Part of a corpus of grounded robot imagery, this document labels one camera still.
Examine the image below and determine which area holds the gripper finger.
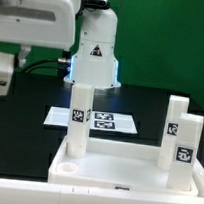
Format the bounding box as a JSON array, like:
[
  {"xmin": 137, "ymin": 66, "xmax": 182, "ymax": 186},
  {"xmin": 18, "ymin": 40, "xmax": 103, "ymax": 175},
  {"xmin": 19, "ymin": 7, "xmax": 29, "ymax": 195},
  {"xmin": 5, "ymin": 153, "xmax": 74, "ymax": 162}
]
[{"xmin": 17, "ymin": 45, "xmax": 31, "ymax": 68}]

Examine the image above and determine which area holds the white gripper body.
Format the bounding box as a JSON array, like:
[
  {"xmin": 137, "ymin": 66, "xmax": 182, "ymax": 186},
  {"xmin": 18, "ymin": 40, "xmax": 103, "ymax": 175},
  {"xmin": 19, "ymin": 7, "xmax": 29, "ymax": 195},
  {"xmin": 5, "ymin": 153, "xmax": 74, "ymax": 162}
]
[{"xmin": 0, "ymin": 0, "xmax": 82, "ymax": 50}]

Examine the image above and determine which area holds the white desk top tray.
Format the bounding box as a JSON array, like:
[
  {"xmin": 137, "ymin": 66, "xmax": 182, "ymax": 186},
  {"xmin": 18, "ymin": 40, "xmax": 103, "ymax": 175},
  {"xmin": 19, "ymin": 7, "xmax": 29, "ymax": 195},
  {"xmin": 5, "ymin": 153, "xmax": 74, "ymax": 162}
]
[{"xmin": 48, "ymin": 137, "xmax": 204, "ymax": 197}]

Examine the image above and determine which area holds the white marker sheet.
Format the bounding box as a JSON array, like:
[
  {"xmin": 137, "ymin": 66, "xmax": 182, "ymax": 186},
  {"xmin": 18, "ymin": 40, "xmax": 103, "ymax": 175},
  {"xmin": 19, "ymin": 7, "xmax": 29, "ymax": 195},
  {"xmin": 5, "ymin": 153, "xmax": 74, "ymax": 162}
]
[{"xmin": 44, "ymin": 107, "xmax": 137, "ymax": 134}]

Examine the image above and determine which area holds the black camera on stand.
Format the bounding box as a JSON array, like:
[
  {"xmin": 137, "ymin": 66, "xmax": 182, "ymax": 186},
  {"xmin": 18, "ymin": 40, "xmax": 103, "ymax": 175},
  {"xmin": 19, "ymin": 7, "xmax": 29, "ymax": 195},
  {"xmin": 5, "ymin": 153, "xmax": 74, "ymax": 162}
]
[{"xmin": 82, "ymin": 0, "xmax": 110, "ymax": 10}]

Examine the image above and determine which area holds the black cable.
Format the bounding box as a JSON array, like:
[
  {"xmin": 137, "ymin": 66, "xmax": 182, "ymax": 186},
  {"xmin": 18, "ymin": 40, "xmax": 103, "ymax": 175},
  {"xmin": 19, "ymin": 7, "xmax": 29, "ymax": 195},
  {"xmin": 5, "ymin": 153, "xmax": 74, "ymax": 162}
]
[{"xmin": 23, "ymin": 54, "xmax": 72, "ymax": 78}]

